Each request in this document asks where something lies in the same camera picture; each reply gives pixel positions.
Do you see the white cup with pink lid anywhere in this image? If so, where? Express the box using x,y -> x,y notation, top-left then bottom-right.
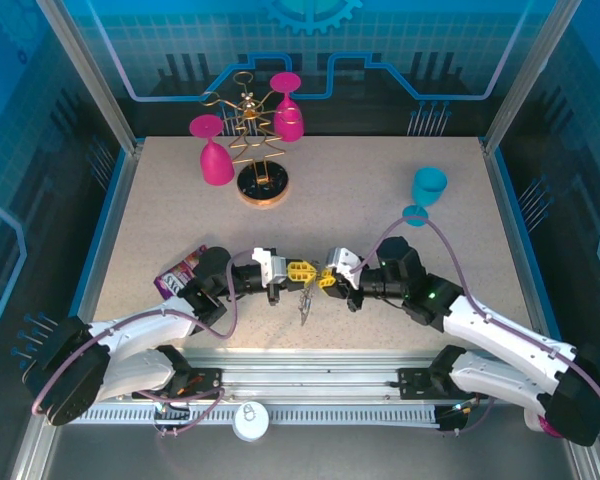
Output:
523,409 -> 561,441

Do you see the metal keyring plate with rings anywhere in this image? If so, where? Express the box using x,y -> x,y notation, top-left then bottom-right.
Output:
295,259 -> 321,327

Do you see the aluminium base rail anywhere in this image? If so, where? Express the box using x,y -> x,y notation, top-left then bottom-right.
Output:
44,347 -> 581,406

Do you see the purple snack packet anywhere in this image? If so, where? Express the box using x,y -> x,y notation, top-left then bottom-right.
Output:
153,244 -> 209,301

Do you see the white slotted cable duct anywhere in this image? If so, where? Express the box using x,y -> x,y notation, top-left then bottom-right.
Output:
79,403 -> 441,427

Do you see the white round lid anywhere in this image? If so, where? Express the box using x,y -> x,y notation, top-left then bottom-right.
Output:
232,401 -> 272,442

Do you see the teal plastic goblet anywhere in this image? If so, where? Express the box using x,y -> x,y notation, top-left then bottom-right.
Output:
402,166 -> 449,227

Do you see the pink plastic wine glass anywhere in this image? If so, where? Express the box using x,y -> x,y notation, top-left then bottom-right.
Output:
269,71 -> 305,144
188,113 -> 236,187

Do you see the aluminium frame post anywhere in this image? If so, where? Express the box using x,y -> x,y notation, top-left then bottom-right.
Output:
481,0 -> 584,156
34,0 -> 146,156

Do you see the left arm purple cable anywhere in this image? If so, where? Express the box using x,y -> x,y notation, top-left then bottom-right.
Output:
32,249 -> 261,437

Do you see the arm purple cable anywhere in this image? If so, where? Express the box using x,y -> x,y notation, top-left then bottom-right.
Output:
352,214 -> 600,436
32,249 -> 261,437

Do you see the gold wire glass rack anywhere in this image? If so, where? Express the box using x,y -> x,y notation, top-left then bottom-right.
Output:
199,70 -> 292,207

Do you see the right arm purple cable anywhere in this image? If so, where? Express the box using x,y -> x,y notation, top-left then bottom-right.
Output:
352,214 -> 600,436

